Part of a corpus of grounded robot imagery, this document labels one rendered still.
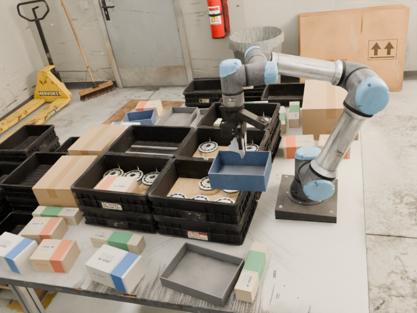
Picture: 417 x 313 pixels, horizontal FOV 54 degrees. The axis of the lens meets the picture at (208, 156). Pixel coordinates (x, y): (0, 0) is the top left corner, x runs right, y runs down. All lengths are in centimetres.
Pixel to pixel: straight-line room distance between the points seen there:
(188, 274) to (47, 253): 62
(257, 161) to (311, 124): 86
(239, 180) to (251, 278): 37
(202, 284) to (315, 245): 48
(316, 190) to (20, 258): 126
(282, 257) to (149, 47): 392
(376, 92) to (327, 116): 85
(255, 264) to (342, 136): 58
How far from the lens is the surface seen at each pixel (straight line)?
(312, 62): 158
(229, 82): 140
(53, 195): 218
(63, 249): 190
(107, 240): 187
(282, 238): 178
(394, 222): 295
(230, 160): 156
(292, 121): 252
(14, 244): 203
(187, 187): 191
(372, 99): 151
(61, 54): 593
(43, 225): 208
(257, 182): 141
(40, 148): 341
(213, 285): 163
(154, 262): 178
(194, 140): 215
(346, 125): 157
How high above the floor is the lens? 194
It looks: 32 degrees down
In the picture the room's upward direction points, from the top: 10 degrees counter-clockwise
